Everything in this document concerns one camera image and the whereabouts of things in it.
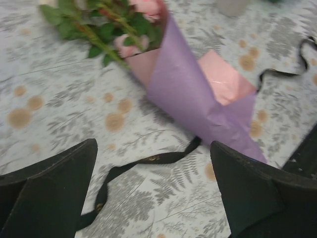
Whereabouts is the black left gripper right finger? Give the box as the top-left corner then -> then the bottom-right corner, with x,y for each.
210,141 -> 317,238

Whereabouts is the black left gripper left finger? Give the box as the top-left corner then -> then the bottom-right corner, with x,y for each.
0,139 -> 98,238

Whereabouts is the black printed ribbon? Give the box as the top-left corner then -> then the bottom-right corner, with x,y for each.
74,36 -> 317,234

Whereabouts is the pink wrapping paper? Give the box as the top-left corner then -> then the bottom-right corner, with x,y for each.
198,50 -> 256,105

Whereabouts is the purple wrapping paper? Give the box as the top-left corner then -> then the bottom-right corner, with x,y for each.
128,11 -> 268,164

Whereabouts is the pink rose flower bunch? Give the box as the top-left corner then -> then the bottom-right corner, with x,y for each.
38,0 -> 167,68

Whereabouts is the floral patterned table mat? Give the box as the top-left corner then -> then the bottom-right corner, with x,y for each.
0,0 -> 317,238

